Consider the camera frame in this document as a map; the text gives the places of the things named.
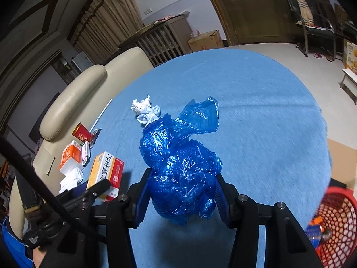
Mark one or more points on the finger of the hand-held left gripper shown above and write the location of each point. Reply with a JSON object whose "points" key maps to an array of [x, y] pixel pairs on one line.
{"points": [[89, 189]]}

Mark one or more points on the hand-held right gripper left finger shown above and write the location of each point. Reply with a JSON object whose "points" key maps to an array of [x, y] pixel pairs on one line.
{"points": [[143, 194]]}

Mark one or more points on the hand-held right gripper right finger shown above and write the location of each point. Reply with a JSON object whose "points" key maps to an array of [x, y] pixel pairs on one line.
{"points": [[221, 198]]}

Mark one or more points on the blue plastic bag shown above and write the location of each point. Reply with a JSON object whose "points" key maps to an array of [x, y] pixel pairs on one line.
{"points": [[178, 167]]}

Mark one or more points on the red plastic basket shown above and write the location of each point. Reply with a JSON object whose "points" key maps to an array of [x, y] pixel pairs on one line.
{"points": [[340, 223]]}

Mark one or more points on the white paper box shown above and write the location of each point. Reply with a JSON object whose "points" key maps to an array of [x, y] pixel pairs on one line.
{"points": [[71, 180]]}

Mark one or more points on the yellow red box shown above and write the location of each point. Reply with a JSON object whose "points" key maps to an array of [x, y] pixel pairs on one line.
{"points": [[103, 170]]}

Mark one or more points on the blue garment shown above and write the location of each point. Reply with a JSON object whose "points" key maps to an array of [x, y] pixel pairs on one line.
{"points": [[14, 245]]}

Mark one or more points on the white pink box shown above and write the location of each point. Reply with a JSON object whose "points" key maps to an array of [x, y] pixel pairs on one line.
{"points": [[86, 155]]}

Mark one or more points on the orange white box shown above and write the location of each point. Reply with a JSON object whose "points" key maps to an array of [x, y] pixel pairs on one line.
{"points": [[69, 156]]}

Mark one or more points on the small dark packet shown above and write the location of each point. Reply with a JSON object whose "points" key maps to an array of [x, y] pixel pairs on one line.
{"points": [[96, 136]]}

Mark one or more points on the small red box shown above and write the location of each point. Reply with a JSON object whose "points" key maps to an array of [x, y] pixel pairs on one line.
{"points": [[82, 135]]}

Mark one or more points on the white stick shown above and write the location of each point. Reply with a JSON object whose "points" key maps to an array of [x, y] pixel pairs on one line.
{"points": [[101, 114]]}

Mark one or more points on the light blue face mask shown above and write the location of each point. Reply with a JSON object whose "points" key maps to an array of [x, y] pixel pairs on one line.
{"points": [[147, 115]]}

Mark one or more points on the white crumpled tissue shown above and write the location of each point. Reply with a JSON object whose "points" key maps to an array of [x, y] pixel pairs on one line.
{"points": [[140, 106]]}

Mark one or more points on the beige leather sofa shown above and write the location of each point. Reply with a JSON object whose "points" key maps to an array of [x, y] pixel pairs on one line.
{"points": [[83, 81]]}

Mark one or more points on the white appliance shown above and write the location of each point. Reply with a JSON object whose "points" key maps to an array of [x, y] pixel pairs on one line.
{"points": [[82, 61]]}

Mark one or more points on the grey slatted cabinet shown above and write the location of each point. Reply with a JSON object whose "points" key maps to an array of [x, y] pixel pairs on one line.
{"points": [[159, 44]]}

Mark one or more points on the cardboard box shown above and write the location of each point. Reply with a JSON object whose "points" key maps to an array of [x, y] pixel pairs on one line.
{"points": [[206, 42]]}

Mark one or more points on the glass jar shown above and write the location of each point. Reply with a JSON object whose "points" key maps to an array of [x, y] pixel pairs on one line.
{"points": [[194, 34]]}

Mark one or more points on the white stool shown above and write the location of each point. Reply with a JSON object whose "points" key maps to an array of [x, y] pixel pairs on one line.
{"points": [[350, 83]]}

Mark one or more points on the pink slipper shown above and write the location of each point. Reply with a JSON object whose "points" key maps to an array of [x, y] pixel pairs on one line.
{"points": [[323, 56]]}

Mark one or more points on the beige curtain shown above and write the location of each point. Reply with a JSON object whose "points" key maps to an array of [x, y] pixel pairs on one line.
{"points": [[111, 14]]}

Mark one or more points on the wooden double door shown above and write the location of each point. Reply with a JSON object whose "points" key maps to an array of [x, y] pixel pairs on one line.
{"points": [[251, 19]]}

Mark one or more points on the yellow printed box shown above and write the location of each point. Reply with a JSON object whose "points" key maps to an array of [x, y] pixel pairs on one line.
{"points": [[350, 57]]}

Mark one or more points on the black chair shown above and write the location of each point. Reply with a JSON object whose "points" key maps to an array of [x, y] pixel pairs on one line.
{"points": [[318, 30]]}

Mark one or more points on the plaid cloth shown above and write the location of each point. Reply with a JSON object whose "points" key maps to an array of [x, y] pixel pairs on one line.
{"points": [[302, 8]]}

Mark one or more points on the wall socket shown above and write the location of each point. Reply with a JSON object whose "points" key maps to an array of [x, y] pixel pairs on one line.
{"points": [[147, 11]]}

